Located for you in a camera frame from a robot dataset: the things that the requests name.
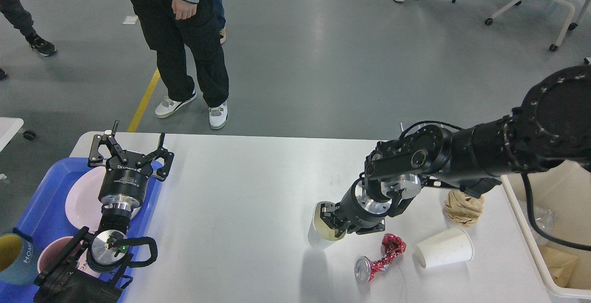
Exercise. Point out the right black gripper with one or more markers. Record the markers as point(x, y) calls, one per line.
point(356, 213)

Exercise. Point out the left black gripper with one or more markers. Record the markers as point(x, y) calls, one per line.
point(124, 183)

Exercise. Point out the white paper cup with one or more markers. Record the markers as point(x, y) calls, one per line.
point(450, 246)
point(320, 235)

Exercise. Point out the pink plate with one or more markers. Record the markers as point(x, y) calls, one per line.
point(84, 206)

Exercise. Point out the pink mug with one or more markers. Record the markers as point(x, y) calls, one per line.
point(54, 248)

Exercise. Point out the dark teal mug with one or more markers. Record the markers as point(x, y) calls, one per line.
point(19, 256)

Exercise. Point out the large foil sheet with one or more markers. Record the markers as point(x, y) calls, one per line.
point(544, 219)

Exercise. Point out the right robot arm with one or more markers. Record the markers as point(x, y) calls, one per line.
point(552, 125)

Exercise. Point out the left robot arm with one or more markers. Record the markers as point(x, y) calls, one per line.
point(91, 267)

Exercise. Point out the crushed red can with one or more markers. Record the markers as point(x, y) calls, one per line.
point(392, 246)

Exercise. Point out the blue plastic tray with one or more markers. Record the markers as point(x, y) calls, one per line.
point(45, 219)

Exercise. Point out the lying white paper cup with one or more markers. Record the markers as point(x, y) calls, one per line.
point(450, 246)

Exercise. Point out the crumpled brown paper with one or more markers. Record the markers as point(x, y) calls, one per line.
point(463, 209)

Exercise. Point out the white side table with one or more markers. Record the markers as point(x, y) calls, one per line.
point(9, 127)

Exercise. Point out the person in grey sweater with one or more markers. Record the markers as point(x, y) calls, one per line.
point(185, 36)

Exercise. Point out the person in blue jeans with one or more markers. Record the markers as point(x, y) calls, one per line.
point(219, 10)

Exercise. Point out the person in dark trousers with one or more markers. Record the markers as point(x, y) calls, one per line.
point(22, 20)

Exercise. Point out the beige plastic bin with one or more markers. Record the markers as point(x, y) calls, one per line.
point(565, 191)

